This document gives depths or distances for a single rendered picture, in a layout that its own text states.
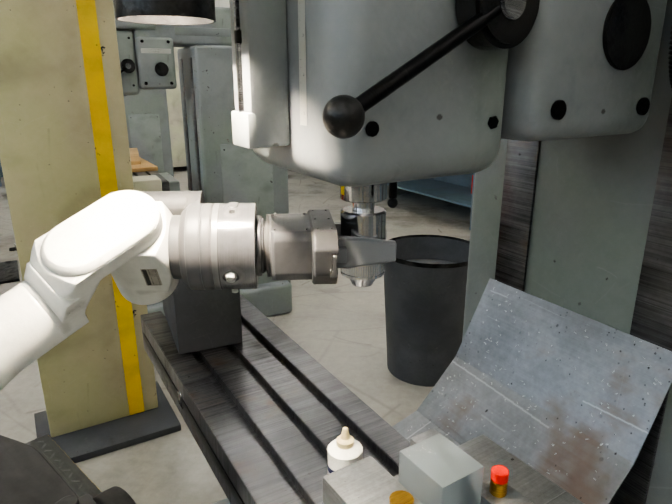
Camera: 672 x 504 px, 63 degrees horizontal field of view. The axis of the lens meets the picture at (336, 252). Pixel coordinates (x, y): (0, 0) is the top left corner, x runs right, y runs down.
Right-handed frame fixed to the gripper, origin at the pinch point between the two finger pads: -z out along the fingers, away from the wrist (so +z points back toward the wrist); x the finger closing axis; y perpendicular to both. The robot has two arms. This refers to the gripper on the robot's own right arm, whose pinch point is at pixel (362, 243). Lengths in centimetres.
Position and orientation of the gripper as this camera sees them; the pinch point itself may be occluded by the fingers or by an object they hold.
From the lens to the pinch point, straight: 58.0
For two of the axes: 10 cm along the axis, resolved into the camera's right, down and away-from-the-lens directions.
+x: -1.0, -3.0, 9.5
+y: -0.1, 9.5, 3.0
